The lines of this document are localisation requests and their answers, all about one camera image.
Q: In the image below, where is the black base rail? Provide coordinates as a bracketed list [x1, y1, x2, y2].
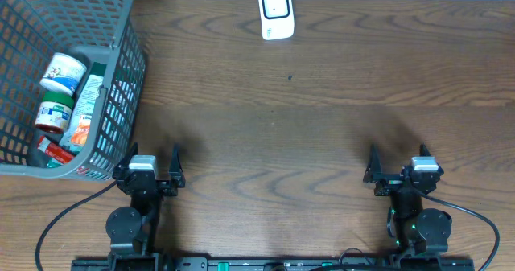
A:
[70, 257, 474, 271]

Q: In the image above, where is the red snack packet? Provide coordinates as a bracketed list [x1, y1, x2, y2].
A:
[38, 136, 75, 164]

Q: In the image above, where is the grey plastic mesh basket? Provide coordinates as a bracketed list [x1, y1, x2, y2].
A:
[1, 0, 146, 181]

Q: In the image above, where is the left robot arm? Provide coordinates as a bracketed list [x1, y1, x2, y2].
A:
[105, 144, 185, 271]

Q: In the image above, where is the white tub with blue label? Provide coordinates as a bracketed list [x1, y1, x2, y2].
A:
[39, 52, 87, 96]

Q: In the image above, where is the white green glove package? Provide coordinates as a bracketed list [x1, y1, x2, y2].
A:
[60, 62, 106, 154]

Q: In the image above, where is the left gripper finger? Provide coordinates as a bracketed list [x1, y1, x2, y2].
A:
[168, 145, 184, 181]
[114, 142, 138, 170]

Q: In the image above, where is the white barcode scanner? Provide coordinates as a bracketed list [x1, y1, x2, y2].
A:
[258, 0, 295, 41]

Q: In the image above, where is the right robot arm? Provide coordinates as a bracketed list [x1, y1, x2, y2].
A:
[363, 145, 452, 268]

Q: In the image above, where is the orange small box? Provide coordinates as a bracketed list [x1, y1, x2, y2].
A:
[71, 114, 92, 146]

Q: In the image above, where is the green lid jar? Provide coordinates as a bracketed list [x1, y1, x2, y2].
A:
[35, 92, 75, 134]

